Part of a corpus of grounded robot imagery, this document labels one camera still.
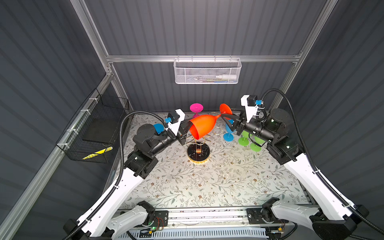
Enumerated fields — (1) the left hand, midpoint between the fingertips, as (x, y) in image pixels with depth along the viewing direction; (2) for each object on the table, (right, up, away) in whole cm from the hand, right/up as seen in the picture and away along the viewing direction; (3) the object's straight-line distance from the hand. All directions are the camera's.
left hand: (194, 118), depth 57 cm
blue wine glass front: (+25, -10, +48) cm, 55 cm away
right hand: (+13, +2, +1) cm, 13 cm away
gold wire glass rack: (+3, -19, +39) cm, 44 cm away
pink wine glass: (+1, +7, +26) cm, 27 cm away
